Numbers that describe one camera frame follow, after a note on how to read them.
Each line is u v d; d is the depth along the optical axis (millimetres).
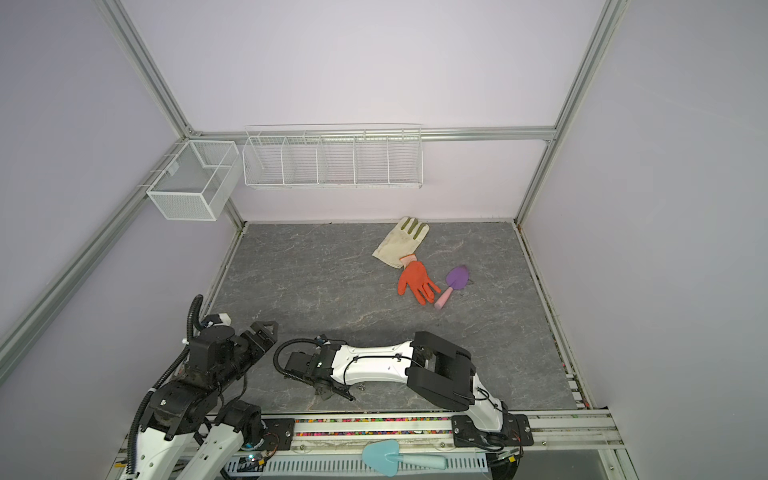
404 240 1152
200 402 482
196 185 964
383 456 704
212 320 640
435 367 518
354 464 707
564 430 757
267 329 702
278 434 733
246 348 579
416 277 1024
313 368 630
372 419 771
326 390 575
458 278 1036
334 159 993
